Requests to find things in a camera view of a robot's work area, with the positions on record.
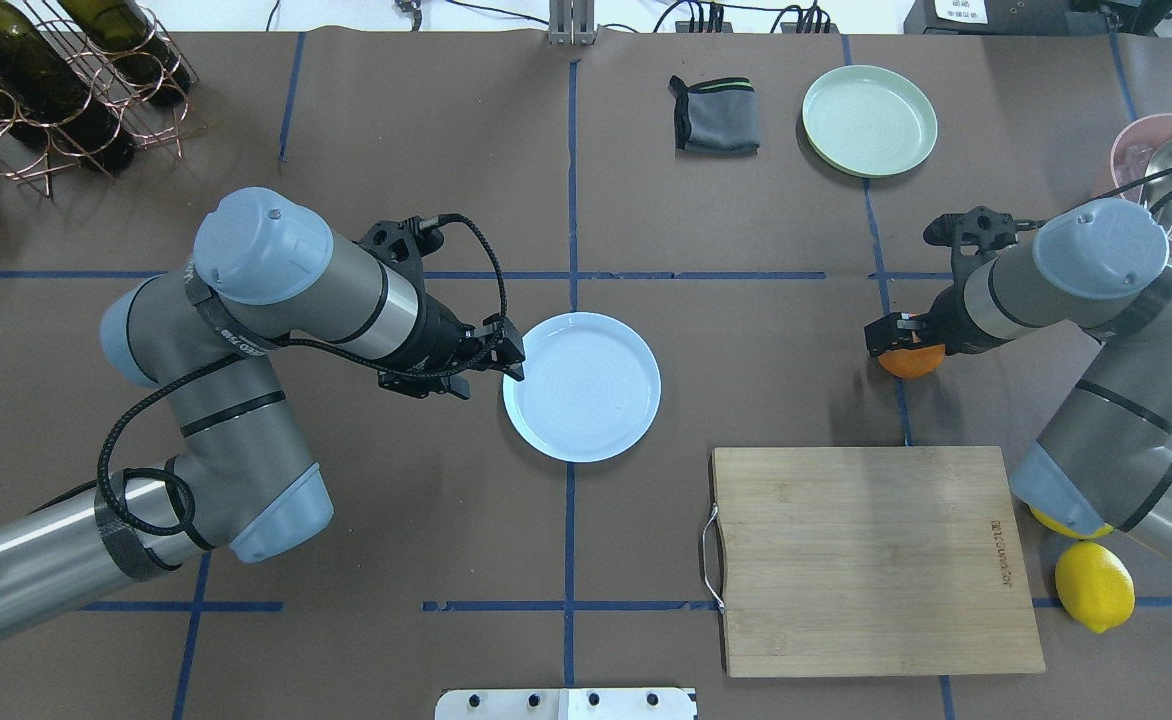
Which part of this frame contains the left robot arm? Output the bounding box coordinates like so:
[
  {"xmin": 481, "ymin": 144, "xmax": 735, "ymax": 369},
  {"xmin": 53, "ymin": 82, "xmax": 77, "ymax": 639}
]
[{"xmin": 0, "ymin": 186, "xmax": 525, "ymax": 641}]

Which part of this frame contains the yellow lemon outer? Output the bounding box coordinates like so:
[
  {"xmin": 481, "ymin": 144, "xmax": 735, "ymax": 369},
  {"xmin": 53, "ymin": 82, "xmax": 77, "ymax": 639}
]
[{"xmin": 1052, "ymin": 541, "xmax": 1136, "ymax": 634}]

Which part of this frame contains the light green plate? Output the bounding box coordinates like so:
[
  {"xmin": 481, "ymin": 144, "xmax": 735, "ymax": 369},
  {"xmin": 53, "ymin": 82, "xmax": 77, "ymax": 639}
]
[{"xmin": 800, "ymin": 64, "xmax": 939, "ymax": 179}]

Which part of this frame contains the light blue plate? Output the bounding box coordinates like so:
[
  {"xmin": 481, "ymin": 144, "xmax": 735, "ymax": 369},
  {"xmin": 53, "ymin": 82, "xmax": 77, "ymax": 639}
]
[{"xmin": 502, "ymin": 313, "xmax": 663, "ymax": 462}]

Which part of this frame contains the aluminium frame post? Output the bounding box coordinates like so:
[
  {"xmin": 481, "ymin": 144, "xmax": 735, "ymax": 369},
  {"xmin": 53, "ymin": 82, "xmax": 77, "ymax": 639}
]
[{"xmin": 548, "ymin": 0, "xmax": 598, "ymax": 47}]

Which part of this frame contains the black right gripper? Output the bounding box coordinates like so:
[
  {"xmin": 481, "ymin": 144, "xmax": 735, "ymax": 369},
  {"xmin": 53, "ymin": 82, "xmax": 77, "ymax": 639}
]
[{"xmin": 864, "ymin": 284, "xmax": 992, "ymax": 356}]

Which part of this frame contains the bamboo cutting board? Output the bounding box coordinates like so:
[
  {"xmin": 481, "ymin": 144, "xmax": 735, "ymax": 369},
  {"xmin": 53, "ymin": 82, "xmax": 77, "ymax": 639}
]
[{"xmin": 711, "ymin": 446, "xmax": 1045, "ymax": 679}]

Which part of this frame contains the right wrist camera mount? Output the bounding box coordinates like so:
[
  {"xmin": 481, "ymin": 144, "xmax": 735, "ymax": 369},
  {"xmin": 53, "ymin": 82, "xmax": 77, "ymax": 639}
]
[{"xmin": 921, "ymin": 206, "xmax": 1045, "ymax": 266}]

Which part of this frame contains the pink bowl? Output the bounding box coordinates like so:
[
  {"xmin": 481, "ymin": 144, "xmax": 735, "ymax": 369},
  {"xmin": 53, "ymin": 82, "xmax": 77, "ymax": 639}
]
[{"xmin": 1092, "ymin": 113, "xmax": 1172, "ymax": 254}]

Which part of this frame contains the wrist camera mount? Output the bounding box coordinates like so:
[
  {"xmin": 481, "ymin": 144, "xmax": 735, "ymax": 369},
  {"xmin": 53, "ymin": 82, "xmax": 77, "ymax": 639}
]
[
  {"xmin": 921, "ymin": 206, "xmax": 1045, "ymax": 266},
  {"xmin": 356, "ymin": 217, "xmax": 445, "ymax": 278}
]

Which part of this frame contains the copper wire bottle rack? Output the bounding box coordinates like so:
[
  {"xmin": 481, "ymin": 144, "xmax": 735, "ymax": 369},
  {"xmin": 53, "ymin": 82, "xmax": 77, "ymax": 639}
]
[{"xmin": 0, "ymin": 1, "xmax": 207, "ymax": 196}]

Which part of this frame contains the grey folded cloth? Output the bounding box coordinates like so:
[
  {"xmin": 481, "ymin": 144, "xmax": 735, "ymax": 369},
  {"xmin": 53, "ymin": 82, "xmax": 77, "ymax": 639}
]
[{"xmin": 668, "ymin": 76, "xmax": 763, "ymax": 156}]

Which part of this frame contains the orange fruit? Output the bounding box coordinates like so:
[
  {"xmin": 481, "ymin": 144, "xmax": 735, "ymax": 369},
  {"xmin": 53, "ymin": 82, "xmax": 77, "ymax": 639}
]
[{"xmin": 877, "ymin": 345, "xmax": 947, "ymax": 381}]

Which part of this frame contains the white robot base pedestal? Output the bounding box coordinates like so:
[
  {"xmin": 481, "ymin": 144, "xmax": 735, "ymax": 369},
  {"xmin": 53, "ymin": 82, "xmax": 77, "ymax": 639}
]
[{"xmin": 434, "ymin": 687, "xmax": 699, "ymax": 719}]

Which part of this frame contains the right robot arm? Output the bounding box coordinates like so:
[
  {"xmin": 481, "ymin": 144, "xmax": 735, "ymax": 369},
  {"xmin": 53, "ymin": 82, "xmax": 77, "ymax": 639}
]
[{"xmin": 864, "ymin": 197, "xmax": 1172, "ymax": 562}]

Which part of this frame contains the yellow lemon near board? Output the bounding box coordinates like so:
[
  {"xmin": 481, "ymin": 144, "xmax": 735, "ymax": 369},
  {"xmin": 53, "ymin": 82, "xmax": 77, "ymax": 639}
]
[{"xmin": 1029, "ymin": 505, "xmax": 1116, "ymax": 541}]

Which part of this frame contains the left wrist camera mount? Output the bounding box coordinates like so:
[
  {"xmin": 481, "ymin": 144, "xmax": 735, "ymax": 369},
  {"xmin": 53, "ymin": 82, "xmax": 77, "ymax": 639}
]
[{"xmin": 356, "ymin": 217, "xmax": 445, "ymax": 278}]

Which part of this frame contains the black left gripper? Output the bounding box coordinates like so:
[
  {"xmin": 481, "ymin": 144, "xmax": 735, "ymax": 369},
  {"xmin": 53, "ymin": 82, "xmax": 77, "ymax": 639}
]
[{"xmin": 377, "ymin": 292, "xmax": 526, "ymax": 400}]

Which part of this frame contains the dark green wine bottle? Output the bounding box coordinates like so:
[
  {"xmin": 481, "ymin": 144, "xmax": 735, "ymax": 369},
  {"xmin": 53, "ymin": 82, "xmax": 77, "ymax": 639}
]
[{"xmin": 0, "ymin": 1, "xmax": 135, "ymax": 176}]

